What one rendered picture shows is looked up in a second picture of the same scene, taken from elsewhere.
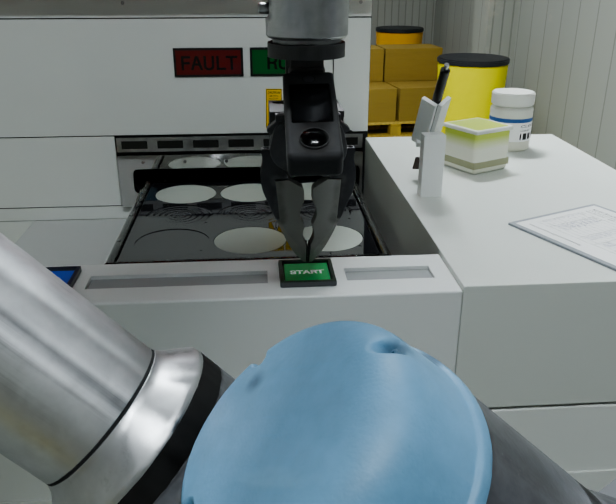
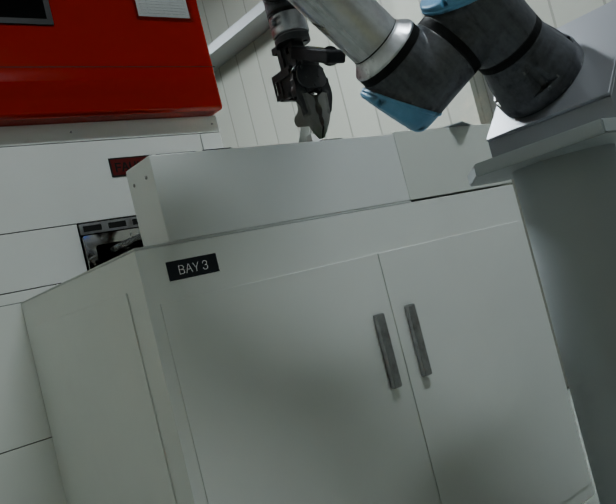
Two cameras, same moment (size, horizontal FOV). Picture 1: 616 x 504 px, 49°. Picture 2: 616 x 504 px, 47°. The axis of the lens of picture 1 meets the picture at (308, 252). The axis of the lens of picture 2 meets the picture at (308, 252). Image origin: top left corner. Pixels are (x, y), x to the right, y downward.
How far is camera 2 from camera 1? 110 cm
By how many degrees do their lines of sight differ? 42
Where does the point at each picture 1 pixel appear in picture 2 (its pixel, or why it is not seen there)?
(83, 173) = (57, 255)
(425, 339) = (388, 160)
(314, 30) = (302, 23)
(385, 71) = not seen: hidden behind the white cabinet
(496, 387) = (422, 185)
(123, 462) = (405, 23)
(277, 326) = (330, 155)
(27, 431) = (378, 14)
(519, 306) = (415, 141)
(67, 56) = (36, 170)
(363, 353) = not seen: outside the picture
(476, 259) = not seen: hidden behind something
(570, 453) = (462, 222)
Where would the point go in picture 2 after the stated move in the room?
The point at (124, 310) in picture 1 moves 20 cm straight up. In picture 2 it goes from (265, 149) to (238, 40)
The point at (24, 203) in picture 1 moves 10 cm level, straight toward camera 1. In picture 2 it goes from (11, 288) to (39, 278)
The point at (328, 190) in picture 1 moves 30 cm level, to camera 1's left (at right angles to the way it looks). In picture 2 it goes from (323, 97) to (185, 107)
